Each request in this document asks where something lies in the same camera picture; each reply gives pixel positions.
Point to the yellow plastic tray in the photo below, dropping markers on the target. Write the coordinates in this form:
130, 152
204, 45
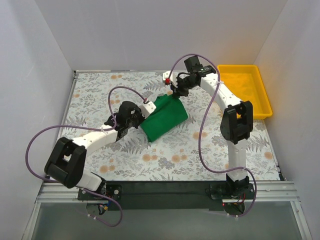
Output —
246, 83

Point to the green t shirt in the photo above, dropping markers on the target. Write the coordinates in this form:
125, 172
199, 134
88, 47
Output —
168, 114

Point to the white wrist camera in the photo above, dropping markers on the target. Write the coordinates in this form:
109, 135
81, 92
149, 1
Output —
147, 109
169, 78

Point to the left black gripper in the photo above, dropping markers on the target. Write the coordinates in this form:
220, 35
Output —
139, 121

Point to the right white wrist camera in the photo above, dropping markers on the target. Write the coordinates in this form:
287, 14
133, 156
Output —
169, 78

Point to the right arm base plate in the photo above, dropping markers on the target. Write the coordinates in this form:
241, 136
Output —
223, 190

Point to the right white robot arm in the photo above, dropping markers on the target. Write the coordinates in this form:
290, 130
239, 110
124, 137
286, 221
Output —
237, 119

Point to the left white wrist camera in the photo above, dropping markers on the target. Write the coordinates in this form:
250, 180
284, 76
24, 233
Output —
147, 109

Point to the aluminium frame rail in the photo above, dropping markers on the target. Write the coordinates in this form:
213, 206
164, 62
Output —
169, 210

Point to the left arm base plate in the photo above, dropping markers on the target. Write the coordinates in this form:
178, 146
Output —
110, 192

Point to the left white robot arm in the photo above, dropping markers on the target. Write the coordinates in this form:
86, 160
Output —
66, 163

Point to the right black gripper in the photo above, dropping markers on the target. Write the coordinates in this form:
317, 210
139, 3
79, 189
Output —
178, 90

